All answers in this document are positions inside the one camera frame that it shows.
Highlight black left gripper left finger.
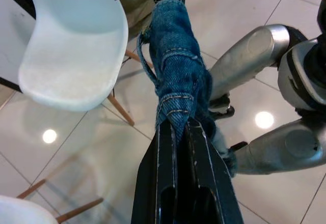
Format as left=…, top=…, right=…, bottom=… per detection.
left=131, top=121, right=179, bottom=224

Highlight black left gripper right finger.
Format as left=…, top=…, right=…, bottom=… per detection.
left=184, top=121, right=244, bottom=224

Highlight blue denim jeans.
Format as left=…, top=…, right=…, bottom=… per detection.
left=137, top=0, right=239, bottom=178

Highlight white plastic chair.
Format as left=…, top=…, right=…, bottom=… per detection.
left=19, top=0, right=135, bottom=127
left=0, top=179, right=104, bottom=224

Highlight grey robot waist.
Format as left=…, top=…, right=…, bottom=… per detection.
left=277, top=37, right=326, bottom=119

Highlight olive green sack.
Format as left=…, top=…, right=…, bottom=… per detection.
left=112, top=0, right=158, bottom=31

